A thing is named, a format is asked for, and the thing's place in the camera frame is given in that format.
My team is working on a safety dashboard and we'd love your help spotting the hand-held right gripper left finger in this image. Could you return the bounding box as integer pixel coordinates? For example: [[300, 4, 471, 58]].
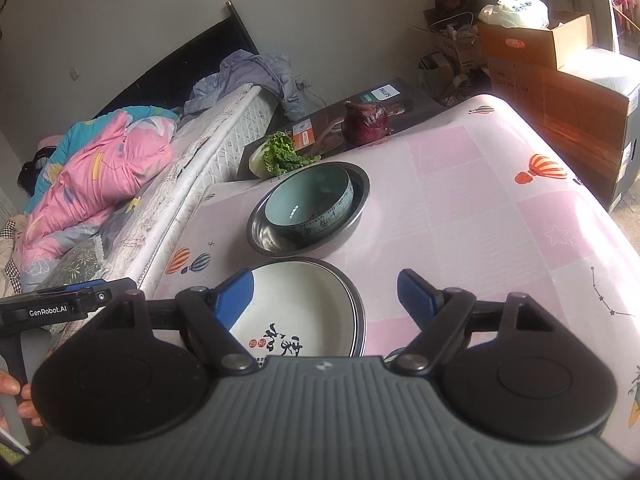
[[107, 269, 258, 376]]

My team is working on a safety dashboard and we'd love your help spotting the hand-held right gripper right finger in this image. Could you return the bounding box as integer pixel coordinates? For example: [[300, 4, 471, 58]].
[[392, 269, 556, 376]]

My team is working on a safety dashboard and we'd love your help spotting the large steel plate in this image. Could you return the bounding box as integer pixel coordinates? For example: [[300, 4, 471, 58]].
[[250, 257, 368, 358]]

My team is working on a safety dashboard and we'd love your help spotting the white ceramic plate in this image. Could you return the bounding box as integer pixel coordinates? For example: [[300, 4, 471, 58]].
[[227, 260, 361, 361]]

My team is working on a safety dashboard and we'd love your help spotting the steel bowl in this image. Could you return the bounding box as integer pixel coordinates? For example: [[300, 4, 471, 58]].
[[248, 162, 369, 253], [246, 161, 371, 258]]

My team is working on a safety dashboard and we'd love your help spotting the teal ceramic bowl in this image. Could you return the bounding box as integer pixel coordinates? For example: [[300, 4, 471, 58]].
[[263, 166, 355, 241]]

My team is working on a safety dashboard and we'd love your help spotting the person's left hand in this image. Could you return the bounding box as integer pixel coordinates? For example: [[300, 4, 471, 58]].
[[0, 370, 45, 428]]

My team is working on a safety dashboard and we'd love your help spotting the green floral pillow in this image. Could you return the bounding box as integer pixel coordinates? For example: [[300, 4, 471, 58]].
[[47, 237, 108, 293]]

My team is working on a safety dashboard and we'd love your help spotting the checkered cloth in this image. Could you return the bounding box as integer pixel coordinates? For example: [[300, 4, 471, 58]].
[[0, 222, 23, 293]]

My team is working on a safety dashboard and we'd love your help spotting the grey floral bed sheet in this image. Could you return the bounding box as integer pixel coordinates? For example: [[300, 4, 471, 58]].
[[97, 180, 166, 261]]

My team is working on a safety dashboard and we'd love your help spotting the pink printed tablecloth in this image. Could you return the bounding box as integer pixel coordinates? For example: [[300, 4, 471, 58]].
[[150, 92, 640, 431]]

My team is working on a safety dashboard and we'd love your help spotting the pink floral quilt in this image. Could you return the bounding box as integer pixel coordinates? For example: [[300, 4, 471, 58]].
[[22, 106, 178, 273]]

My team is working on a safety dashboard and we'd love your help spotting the napa cabbage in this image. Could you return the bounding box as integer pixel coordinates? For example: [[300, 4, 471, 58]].
[[248, 131, 321, 179]]

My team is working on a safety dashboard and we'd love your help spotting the white mattress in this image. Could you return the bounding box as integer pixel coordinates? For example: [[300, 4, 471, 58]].
[[47, 85, 281, 331]]

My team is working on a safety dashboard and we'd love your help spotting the red onion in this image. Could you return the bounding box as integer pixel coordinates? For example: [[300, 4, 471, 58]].
[[342, 100, 391, 145]]

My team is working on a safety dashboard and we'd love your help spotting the black appliance box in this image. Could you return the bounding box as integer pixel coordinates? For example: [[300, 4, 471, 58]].
[[235, 77, 446, 181]]

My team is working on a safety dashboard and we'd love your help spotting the grey clothes pile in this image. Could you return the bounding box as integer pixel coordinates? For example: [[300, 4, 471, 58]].
[[182, 51, 308, 121]]

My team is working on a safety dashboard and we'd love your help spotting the large cardboard box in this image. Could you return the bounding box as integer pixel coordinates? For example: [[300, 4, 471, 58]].
[[487, 45, 640, 211]]

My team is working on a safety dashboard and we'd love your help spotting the white carton box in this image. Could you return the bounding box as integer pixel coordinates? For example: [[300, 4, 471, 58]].
[[410, 10, 483, 68]]

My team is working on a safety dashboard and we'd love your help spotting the dark headboard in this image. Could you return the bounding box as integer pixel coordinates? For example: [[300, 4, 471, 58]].
[[92, 2, 261, 121]]

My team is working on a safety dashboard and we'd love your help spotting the open brown cardboard box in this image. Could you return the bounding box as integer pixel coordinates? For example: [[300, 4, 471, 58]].
[[477, 10, 593, 71]]

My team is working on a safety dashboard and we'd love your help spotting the white plastic bag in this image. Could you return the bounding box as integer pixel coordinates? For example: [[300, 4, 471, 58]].
[[478, 0, 550, 31]]

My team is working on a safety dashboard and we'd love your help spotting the pink floral curtain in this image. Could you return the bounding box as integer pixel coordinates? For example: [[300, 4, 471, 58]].
[[602, 0, 640, 56]]

